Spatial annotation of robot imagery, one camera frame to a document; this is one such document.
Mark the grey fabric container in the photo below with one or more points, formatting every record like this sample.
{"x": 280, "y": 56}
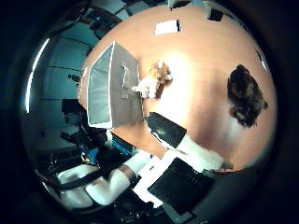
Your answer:
{"x": 115, "y": 90}

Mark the light brown white plush toy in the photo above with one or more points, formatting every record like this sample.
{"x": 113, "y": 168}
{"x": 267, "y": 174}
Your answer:
{"x": 154, "y": 81}

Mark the white paper sheet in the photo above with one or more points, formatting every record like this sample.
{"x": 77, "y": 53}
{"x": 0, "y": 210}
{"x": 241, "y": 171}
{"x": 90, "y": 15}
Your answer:
{"x": 166, "y": 27}

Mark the small black white tag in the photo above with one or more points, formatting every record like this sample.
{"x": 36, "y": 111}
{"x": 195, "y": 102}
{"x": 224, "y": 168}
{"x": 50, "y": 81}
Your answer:
{"x": 215, "y": 14}

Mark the ceiling light strip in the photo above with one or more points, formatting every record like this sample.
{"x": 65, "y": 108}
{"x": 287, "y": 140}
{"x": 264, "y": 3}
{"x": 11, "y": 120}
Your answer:
{"x": 32, "y": 74}

